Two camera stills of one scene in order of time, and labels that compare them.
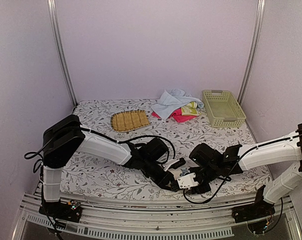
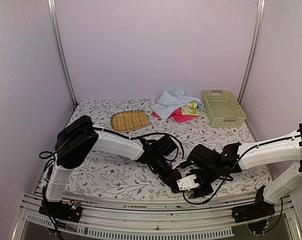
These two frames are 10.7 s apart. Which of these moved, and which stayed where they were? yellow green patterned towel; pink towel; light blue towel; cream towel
Moved: cream towel
Stayed: yellow green patterned towel; light blue towel; pink towel
